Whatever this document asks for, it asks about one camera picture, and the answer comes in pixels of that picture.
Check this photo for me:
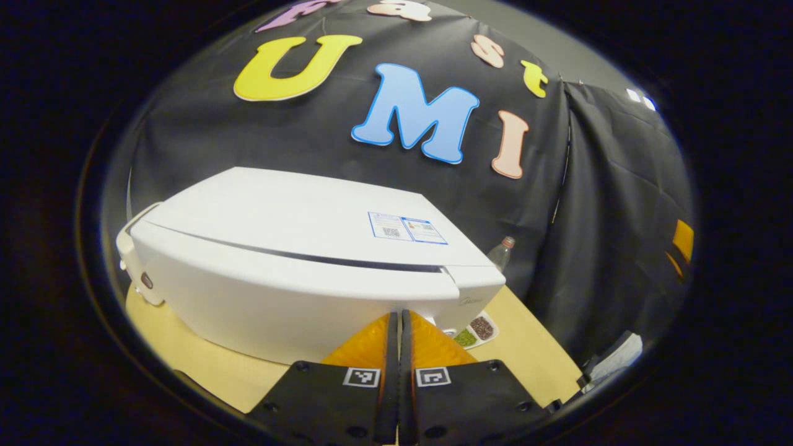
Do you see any white divided dish with beans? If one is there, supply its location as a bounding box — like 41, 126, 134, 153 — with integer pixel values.
443, 311, 500, 351

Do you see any white microwave oven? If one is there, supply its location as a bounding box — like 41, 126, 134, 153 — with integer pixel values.
127, 166, 507, 366

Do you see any black backdrop cloth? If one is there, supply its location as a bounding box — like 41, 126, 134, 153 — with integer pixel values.
102, 0, 698, 372

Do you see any white flat object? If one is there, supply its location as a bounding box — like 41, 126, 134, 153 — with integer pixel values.
582, 331, 644, 394

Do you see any clear plastic water bottle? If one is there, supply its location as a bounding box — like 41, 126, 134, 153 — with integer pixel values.
488, 236, 516, 273

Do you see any small ceiling light panel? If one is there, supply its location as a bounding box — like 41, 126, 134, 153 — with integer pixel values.
626, 89, 657, 112

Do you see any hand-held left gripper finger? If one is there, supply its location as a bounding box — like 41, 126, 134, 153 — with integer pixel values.
400, 310, 555, 446
245, 312, 400, 446

